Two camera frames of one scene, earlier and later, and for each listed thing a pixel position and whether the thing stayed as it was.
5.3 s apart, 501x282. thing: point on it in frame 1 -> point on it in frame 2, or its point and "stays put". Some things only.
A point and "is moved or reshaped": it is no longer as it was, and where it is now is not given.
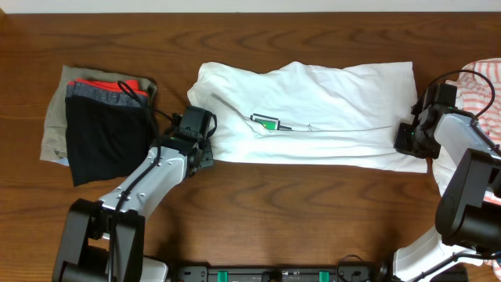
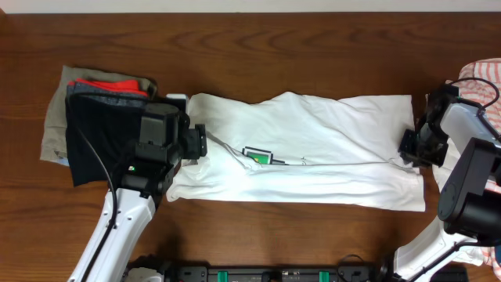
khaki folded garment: x=54 y=143 stays put
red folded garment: x=130 y=85 stays put
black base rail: x=351 y=273 stays put
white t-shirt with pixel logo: x=295 y=114 is moved or reshaped
